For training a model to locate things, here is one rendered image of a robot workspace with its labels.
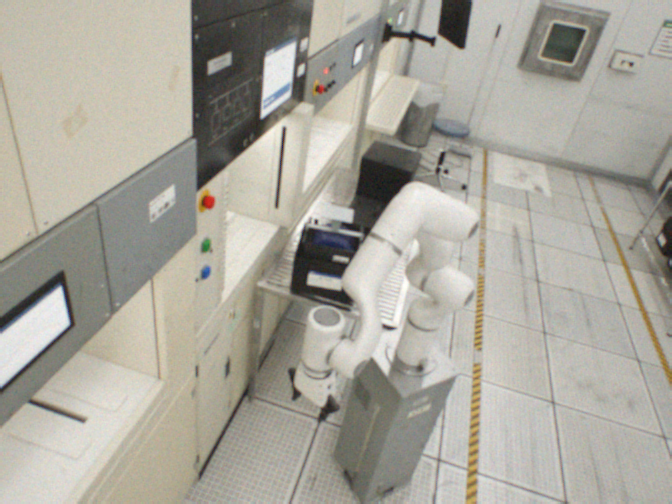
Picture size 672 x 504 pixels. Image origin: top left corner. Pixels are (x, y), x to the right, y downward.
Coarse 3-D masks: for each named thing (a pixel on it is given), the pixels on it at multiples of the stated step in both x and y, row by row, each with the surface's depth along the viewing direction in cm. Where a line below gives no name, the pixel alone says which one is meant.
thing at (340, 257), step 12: (324, 216) 189; (336, 216) 191; (348, 216) 192; (324, 228) 197; (336, 228) 195; (360, 228) 205; (360, 240) 197; (312, 252) 192; (324, 252) 192; (336, 252) 191; (348, 252) 190; (336, 264) 194; (348, 264) 194
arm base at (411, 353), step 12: (408, 324) 168; (408, 336) 170; (420, 336) 167; (432, 336) 168; (396, 348) 179; (408, 348) 172; (420, 348) 170; (396, 360) 176; (408, 360) 174; (420, 360) 174; (432, 360) 179; (408, 372) 173; (420, 372) 174
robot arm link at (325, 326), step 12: (312, 312) 109; (324, 312) 109; (336, 312) 110; (312, 324) 106; (324, 324) 106; (336, 324) 106; (312, 336) 107; (324, 336) 106; (336, 336) 107; (312, 348) 109; (324, 348) 107; (312, 360) 111; (324, 360) 108
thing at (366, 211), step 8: (352, 200) 250; (360, 200) 251; (368, 200) 253; (352, 208) 243; (360, 208) 244; (368, 208) 246; (376, 208) 241; (384, 208) 248; (352, 216) 237; (360, 216) 238; (368, 216) 239; (376, 216) 240; (344, 224) 233; (352, 224) 232; (360, 224) 232; (368, 224) 233; (368, 232) 232
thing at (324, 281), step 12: (312, 228) 214; (300, 240) 203; (300, 252) 216; (300, 264) 192; (312, 264) 191; (324, 264) 190; (300, 276) 195; (312, 276) 194; (324, 276) 194; (336, 276) 193; (300, 288) 199; (312, 288) 198; (324, 288) 197; (336, 288) 196; (348, 300) 199
